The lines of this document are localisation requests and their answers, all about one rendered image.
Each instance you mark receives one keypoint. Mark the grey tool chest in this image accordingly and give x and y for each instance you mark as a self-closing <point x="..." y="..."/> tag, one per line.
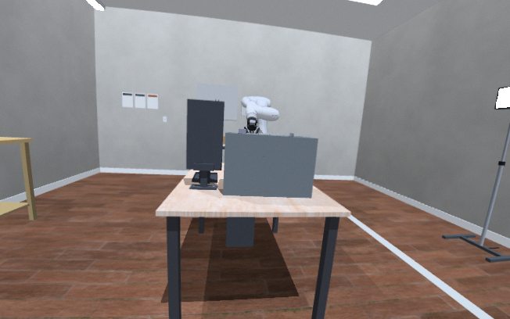
<point x="269" y="165"/>

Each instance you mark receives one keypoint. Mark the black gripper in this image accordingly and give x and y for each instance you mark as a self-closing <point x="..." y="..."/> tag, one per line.
<point x="251" y="128"/>

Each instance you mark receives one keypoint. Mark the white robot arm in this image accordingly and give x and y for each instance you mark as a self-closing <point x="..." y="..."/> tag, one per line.
<point x="257" y="108"/>

